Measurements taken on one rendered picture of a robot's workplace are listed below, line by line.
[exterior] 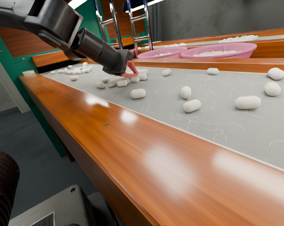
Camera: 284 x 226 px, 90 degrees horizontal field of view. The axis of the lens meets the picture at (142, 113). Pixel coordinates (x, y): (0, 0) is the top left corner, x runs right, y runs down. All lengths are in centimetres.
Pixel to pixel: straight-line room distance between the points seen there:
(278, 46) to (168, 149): 68
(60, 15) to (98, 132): 25
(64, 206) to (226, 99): 51
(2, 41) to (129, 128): 115
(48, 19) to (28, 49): 94
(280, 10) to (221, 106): 232
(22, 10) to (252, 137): 46
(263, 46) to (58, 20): 71
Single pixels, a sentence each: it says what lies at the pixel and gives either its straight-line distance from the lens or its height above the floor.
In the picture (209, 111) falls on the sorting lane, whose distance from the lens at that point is 27.
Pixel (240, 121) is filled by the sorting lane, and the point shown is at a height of 74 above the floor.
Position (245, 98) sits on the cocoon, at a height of 76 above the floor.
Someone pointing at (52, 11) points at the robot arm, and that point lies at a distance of 37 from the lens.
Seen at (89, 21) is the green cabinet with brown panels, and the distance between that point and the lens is 145.
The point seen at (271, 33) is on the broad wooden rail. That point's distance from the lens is 114.
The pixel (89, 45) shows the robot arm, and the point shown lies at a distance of 38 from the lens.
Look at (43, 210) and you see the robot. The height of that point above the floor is 47.
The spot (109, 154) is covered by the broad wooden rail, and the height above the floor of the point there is 77.
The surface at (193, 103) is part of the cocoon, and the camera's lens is 26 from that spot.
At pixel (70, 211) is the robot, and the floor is 47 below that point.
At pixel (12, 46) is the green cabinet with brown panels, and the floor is 93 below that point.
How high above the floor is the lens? 88
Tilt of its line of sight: 29 degrees down
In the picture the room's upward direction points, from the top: 11 degrees counter-clockwise
